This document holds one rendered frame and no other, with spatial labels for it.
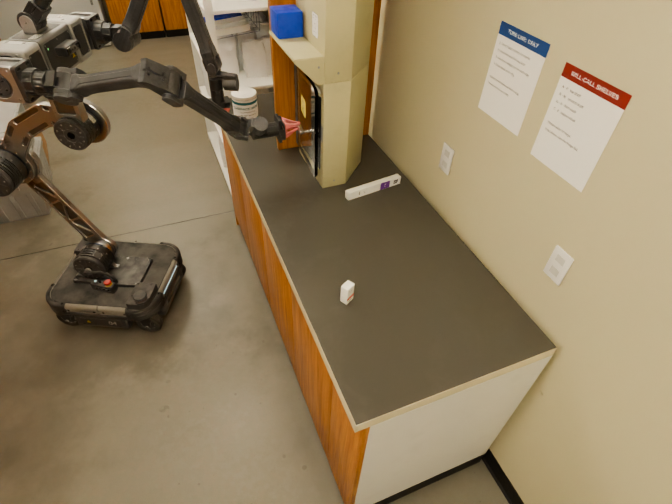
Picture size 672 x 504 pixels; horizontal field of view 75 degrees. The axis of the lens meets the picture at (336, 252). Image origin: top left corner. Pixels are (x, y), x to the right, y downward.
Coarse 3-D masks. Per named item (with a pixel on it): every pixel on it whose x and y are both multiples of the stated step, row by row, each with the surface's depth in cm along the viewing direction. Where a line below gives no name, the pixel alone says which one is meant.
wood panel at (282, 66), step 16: (272, 0) 171; (288, 0) 173; (272, 48) 183; (272, 64) 189; (288, 64) 190; (288, 80) 195; (368, 80) 210; (288, 96) 200; (368, 96) 216; (288, 112) 205; (368, 112) 222; (368, 128) 228; (288, 144) 217
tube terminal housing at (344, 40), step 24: (312, 0) 153; (336, 0) 144; (360, 0) 150; (336, 24) 149; (360, 24) 157; (336, 48) 155; (360, 48) 164; (336, 72) 161; (360, 72) 172; (336, 96) 167; (360, 96) 181; (336, 120) 174; (360, 120) 191; (336, 144) 182; (360, 144) 202; (336, 168) 190
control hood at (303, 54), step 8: (272, 32) 171; (280, 40) 165; (288, 40) 166; (296, 40) 166; (304, 40) 166; (288, 48) 160; (296, 48) 160; (304, 48) 160; (312, 48) 161; (288, 56) 157; (296, 56) 154; (304, 56) 155; (312, 56) 155; (320, 56) 155; (296, 64) 153; (304, 64) 154; (312, 64) 155; (320, 64) 156; (304, 72) 157; (312, 72) 157; (320, 72) 158; (320, 80) 161
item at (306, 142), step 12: (300, 72) 179; (300, 84) 183; (312, 84) 167; (300, 96) 187; (312, 96) 168; (300, 108) 191; (312, 108) 172; (300, 120) 196; (312, 120) 175; (300, 144) 205; (312, 144) 183; (312, 156) 187; (312, 168) 191
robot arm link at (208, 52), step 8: (184, 0) 170; (192, 0) 170; (184, 8) 172; (192, 8) 172; (192, 16) 173; (200, 16) 174; (192, 24) 175; (200, 24) 175; (200, 32) 177; (208, 32) 180; (200, 40) 179; (208, 40) 179; (200, 48) 181; (208, 48) 181; (208, 56) 182; (216, 56) 187; (216, 64) 184; (216, 72) 186
